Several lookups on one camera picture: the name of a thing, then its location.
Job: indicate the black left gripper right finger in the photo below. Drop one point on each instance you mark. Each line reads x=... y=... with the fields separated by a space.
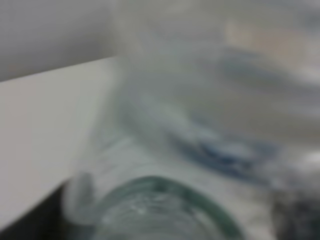
x=295 y=216

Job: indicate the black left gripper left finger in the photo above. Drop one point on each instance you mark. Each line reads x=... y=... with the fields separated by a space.
x=44 y=222

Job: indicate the clear bottle with green label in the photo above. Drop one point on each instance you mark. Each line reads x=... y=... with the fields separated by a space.
x=215 y=108

